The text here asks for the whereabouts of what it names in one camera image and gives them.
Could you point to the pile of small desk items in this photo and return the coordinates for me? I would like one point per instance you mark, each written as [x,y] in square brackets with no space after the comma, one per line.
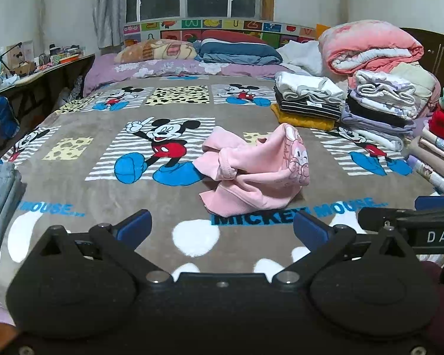
[64,56]

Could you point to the black desk lamp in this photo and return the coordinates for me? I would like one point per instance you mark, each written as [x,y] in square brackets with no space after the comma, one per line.
[7,57]

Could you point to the colourful picture headboard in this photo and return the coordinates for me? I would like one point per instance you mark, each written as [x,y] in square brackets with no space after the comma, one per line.
[240,25]

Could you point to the cream folded quilt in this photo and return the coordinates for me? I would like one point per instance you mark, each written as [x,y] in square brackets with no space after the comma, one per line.
[418,77]

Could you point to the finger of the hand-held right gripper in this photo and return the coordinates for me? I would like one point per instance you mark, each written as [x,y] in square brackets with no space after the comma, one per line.
[434,202]
[377,216]

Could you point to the folded white grey clothes stack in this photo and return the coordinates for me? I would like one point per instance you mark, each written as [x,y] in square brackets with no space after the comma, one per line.
[384,92]

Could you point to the pink garment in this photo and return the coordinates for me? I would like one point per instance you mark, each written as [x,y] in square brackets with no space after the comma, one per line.
[251,177]

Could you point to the white fleece cloth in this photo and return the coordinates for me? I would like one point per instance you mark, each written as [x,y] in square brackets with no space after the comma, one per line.
[303,57]

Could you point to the cardboard box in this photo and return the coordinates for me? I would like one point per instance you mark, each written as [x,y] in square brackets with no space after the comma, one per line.
[24,68]

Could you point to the grey curtain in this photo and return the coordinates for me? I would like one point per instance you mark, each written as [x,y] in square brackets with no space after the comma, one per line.
[109,7]

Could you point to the dark wooden desk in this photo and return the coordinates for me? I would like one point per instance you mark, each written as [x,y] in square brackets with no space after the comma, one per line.
[40,77]

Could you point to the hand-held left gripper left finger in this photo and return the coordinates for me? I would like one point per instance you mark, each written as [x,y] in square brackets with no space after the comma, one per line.
[133,225]

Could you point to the orange printed pillow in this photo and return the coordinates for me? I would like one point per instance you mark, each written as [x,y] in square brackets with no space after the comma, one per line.
[159,50]

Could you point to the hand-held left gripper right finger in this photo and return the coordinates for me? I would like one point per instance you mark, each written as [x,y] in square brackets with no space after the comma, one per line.
[310,229]

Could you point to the lavender folded garment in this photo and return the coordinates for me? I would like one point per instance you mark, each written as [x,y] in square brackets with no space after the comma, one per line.
[362,122]

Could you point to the blue folded quilt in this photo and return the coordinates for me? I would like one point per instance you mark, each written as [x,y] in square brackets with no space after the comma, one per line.
[236,50]

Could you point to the blue bag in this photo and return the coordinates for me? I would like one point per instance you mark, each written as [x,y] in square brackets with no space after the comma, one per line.
[3,118]

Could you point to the pink and white quilt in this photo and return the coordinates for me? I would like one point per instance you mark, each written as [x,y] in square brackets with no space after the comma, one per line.
[373,40]

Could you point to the printed cartoon blanket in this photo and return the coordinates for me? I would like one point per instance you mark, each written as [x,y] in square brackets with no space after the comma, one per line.
[96,177]

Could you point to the folded clothes pile right edge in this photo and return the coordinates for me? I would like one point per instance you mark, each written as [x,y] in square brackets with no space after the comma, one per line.
[440,155]

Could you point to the dark wooden cabinet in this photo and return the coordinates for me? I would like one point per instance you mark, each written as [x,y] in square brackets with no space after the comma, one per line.
[440,51]

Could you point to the white printed folded garment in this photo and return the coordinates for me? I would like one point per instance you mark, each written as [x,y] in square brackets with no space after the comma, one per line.
[384,138]

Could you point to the purple floral bed sheet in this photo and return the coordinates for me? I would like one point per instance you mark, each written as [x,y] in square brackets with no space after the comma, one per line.
[107,70]

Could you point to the yellow folded garment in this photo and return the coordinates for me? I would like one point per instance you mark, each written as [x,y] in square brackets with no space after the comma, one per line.
[303,121]

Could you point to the black striped folded garment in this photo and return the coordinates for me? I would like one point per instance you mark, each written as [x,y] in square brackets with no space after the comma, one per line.
[310,110]

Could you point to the orange cloth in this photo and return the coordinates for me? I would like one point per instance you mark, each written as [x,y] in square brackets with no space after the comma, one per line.
[322,30]

